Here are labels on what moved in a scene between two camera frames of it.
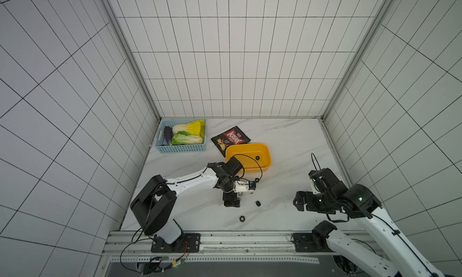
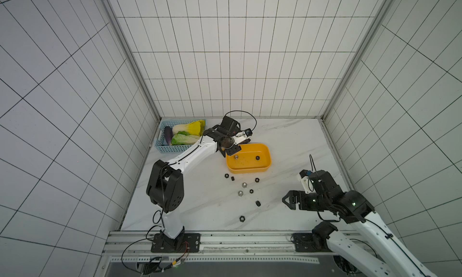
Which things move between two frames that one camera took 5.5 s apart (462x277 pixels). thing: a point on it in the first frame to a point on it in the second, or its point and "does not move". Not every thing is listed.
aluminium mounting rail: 136,245 does not move
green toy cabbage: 184,138 does not move
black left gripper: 230,203 to 234,150
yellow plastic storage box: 254,158 does not move
